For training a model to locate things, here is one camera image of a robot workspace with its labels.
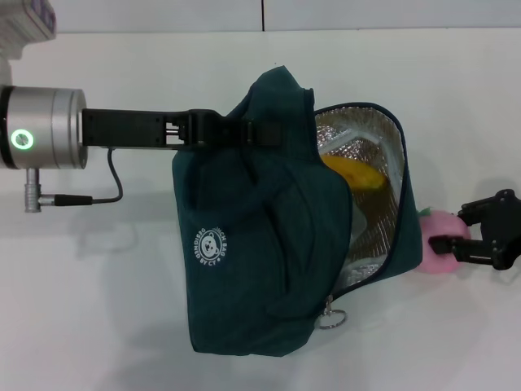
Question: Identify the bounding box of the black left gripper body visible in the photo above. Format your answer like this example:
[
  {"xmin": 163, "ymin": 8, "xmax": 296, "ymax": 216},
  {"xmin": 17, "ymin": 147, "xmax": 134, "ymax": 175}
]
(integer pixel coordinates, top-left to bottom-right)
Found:
[{"xmin": 81, "ymin": 108, "xmax": 192, "ymax": 152}]

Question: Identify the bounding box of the dark left gripper cable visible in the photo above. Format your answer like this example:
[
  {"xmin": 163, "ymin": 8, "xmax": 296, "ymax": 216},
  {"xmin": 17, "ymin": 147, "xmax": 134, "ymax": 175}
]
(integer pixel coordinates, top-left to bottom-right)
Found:
[{"xmin": 24, "ymin": 148, "xmax": 125, "ymax": 213}]

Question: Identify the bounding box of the pink toy peach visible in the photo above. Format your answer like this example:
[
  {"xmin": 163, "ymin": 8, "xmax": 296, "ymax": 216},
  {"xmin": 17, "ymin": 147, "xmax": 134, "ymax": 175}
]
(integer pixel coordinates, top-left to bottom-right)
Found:
[{"xmin": 417, "ymin": 206, "xmax": 473, "ymax": 274}]

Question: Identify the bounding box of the white panel cabinet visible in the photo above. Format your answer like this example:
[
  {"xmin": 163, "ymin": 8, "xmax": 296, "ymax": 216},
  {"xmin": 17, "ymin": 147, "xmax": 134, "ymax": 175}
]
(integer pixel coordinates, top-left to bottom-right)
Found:
[{"xmin": 55, "ymin": 0, "xmax": 521, "ymax": 33}]

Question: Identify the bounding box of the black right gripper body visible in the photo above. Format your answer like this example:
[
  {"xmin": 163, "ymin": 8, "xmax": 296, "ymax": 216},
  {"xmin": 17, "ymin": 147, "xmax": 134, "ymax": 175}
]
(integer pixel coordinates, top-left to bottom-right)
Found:
[{"xmin": 484, "ymin": 189, "xmax": 521, "ymax": 270}]

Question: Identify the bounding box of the yellow toy banana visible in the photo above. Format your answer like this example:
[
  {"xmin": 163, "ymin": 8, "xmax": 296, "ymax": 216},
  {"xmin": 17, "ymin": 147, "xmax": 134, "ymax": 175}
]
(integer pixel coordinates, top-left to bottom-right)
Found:
[{"xmin": 319, "ymin": 153, "xmax": 387, "ymax": 191}]

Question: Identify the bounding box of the dark teal lunch bag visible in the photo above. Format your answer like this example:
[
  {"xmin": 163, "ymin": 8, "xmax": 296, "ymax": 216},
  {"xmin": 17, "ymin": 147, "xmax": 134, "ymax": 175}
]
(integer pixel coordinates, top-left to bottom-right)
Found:
[{"xmin": 171, "ymin": 64, "xmax": 422, "ymax": 358}]

